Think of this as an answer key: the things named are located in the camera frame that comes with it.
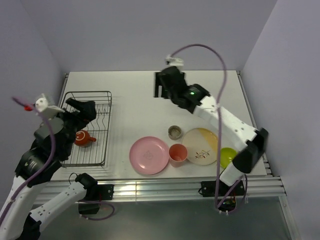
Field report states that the pink plastic plate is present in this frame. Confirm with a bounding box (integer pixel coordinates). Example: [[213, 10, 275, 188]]
[[129, 136, 169, 175]]

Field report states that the lime green bowl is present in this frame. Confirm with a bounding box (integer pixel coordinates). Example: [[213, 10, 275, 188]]
[[220, 147, 237, 169]]

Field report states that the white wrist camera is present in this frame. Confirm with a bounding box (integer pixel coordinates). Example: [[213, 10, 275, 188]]
[[165, 54, 184, 69], [23, 93, 65, 120]]

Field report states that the cream floral plate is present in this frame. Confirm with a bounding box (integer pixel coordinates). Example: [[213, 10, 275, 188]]
[[181, 127, 218, 166]]

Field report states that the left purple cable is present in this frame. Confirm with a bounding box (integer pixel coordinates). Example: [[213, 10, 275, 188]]
[[0, 96, 116, 226]]

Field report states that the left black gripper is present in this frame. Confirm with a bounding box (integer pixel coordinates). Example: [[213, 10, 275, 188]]
[[45, 97, 96, 157]]

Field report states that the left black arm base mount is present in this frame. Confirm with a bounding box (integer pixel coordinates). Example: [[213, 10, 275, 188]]
[[68, 172, 114, 219]]

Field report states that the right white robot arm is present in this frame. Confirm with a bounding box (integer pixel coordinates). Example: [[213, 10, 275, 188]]
[[154, 66, 269, 195]]

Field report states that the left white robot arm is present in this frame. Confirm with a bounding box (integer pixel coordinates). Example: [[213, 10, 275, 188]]
[[0, 96, 98, 240]]

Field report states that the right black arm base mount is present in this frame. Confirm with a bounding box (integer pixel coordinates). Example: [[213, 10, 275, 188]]
[[198, 180, 248, 215]]

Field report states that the speckled ceramic small cup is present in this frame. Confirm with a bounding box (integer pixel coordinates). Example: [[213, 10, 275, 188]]
[[167, 125, 182, 141]]

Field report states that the pink plastic cup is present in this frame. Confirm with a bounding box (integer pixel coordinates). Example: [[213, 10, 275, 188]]
[[169, 143, 188, 168]]

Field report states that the orange ceramic mug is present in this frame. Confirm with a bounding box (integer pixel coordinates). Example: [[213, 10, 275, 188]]
[[74, 130, 97, 148]]

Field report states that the wire dish rack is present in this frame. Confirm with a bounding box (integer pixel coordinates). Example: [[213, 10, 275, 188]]
[[60, 91, 112, 168]]

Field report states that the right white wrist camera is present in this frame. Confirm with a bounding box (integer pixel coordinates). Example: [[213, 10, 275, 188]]
[[165, 54, 184, 69]]

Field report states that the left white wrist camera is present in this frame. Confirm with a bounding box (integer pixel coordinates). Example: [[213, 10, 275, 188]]
[[23, 93, 65, 120]]

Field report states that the aluminium table edge rail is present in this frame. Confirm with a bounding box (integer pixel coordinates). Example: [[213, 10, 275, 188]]
[[98, 175, 287, 203]]

